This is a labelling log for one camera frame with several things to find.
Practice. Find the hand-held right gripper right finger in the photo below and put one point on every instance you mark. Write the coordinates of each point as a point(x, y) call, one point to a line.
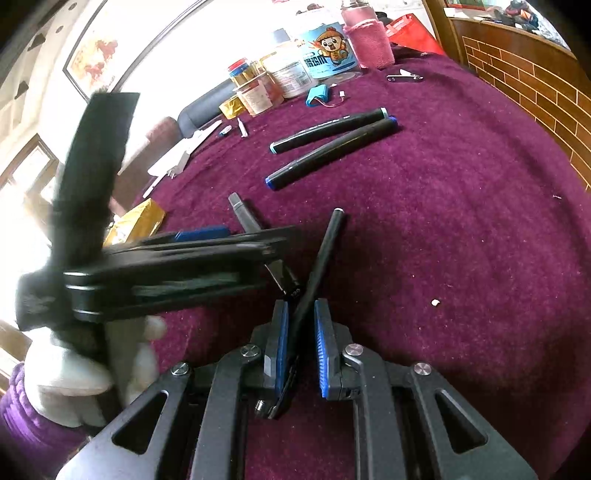
point(327, 355)

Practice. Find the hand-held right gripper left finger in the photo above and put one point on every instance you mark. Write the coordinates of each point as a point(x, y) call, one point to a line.
point(276, 350)

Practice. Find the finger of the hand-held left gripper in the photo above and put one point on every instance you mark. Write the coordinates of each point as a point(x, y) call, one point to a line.
point(203, 234)
point(184, 295)

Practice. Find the black marker grey caps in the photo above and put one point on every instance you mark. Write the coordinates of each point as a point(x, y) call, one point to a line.
point(243, 212)

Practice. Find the thin black pen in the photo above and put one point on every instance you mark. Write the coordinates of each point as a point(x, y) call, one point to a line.
point(323, 258)

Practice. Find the black marker blue caps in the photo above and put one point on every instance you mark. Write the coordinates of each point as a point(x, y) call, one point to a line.
point(332, 152)

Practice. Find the black marker teal caps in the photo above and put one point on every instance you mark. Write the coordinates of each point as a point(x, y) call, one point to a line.
point(328, 129)

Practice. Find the person's left forearm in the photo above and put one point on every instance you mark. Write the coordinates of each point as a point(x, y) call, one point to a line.
point(23, 424)

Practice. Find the person's left hand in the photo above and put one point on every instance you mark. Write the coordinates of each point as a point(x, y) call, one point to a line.
point(69, 383)

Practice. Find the brown armchair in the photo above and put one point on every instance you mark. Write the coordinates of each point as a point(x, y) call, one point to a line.
point(147, 161)

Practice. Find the yellow cardboard box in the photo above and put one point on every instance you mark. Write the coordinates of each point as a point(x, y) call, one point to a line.
point(138, 219)

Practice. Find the white paper sheets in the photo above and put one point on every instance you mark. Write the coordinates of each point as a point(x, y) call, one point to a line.
point(180, 154)

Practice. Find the small white lighter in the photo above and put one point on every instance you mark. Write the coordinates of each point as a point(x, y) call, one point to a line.
point(226, 130)

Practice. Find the dark grey sofa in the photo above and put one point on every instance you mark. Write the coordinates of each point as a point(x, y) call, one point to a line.
point(201, 108)

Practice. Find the gold foil packet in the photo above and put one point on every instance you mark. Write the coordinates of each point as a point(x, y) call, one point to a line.
point(232, 108)

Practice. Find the orange label jar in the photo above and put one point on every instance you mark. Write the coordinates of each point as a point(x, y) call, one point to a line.
point(258, 97)

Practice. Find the small jar red blue lid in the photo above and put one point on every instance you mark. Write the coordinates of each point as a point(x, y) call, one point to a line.
point(238, 71)

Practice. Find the blue battery pack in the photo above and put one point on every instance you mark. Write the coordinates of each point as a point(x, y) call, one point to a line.
point(321, 96)

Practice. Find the white plastic jar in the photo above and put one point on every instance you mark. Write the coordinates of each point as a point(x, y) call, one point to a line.
point(291, 74)

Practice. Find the blue cartoon canister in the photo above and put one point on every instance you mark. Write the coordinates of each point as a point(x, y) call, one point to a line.
point(330, 53)

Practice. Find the pink sleeved bottle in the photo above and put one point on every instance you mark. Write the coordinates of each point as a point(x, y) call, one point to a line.
point(367, 41)

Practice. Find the metal nail clipper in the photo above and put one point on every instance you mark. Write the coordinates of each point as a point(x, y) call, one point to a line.
point(405, 76)

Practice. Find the red bag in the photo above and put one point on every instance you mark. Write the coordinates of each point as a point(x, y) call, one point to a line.
point(413, 34)

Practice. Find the wooden brick-pattern counter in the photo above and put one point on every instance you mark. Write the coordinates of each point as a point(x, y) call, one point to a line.
point(531, 69)

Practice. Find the framed wall painting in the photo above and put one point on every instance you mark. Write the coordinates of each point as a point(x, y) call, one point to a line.
point(101, 46)

